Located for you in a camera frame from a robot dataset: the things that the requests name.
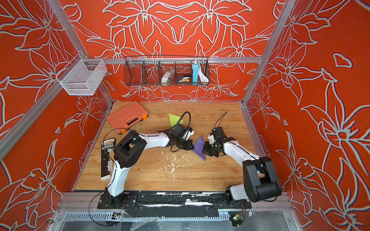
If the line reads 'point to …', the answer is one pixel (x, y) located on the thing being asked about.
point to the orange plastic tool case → (127, 116)
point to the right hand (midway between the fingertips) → (199, 151)
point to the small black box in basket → (183, 79)
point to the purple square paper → (198, 147)
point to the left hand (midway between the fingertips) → (195, 147)
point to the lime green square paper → (174, 120)
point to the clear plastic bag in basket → (167, 77)
